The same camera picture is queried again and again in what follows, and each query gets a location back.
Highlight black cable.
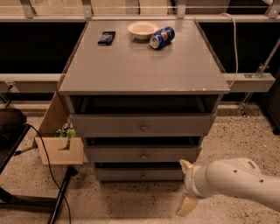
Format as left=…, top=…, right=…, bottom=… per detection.
left=25, top=122, right=73, bottom=224

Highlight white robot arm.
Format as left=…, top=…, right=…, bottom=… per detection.
left=177, top=157, right=280, bottom=216

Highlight grey top drawer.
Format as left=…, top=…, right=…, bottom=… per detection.
left=70, top=113, right=215, bottom=137

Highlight green snack bags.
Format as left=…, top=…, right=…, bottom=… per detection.
left=55, top=122, right=76, bottom=137

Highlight grey drawer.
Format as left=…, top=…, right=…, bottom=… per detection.
left=84, top=146, right=202, bottom=163
left=94, top=168, right=184, bottom=181
left=70, top=113, right=215, bottom=137

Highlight white bowl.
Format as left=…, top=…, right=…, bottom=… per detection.
left=128, top=21, right=158, bottom=40

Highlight grey bottom drawer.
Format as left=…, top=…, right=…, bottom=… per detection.
left=94, top=168, right=184, bottom=181

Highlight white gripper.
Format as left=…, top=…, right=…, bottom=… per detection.
left=176, top=159, right=210, bottom=216

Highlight blue soda can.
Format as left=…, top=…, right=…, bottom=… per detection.
left=150, top=26, right=175, bottom=49

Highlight grey drawer cabinet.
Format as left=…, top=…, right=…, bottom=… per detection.
left=59, top=20, right=229, bottom=170

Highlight wooden box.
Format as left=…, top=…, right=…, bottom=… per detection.
left=35, top=93, right=85, bottom=165

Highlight dark blue snack packet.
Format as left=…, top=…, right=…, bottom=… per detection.
left=98, top=31, right=116, bottom=46

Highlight black stand frame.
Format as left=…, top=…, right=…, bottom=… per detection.
left=0, top=108, right=77, bottom=224

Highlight white cable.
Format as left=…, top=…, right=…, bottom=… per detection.
left=219, top=12, right=240, bottom=88

